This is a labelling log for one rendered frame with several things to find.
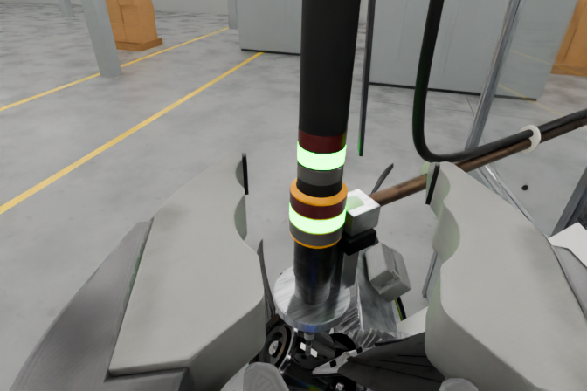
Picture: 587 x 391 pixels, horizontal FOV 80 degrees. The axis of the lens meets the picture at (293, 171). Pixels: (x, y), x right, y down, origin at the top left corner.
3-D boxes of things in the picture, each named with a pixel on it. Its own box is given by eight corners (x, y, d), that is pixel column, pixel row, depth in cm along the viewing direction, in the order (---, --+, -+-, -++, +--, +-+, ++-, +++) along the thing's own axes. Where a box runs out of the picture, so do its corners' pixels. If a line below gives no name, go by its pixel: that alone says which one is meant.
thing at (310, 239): (322, 206, 31) (323, 195, 31) (354, 235, 28) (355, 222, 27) (279, 222, 29) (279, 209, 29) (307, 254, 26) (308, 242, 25)
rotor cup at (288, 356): (348, 318, 63) (293, 282, 59) (377, 390, 49) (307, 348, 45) (295, 373, 65) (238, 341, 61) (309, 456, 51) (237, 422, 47)
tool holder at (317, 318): (335, 254, 38) (343, 177, 33) (381, 301, 33) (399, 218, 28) (260, 288, 34) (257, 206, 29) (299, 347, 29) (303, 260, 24)
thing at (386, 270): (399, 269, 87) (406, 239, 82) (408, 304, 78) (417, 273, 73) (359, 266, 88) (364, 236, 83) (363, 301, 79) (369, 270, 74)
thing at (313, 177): (325, 159, 28) (326, 145, 27) (352, 178, 25) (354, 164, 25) (288, 169, 26) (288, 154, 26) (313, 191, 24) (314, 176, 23)
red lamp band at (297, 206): (324, 181, 30) (325, 168, 29) (357, 209, 27) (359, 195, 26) (279, 195, 28) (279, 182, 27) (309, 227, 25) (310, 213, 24)
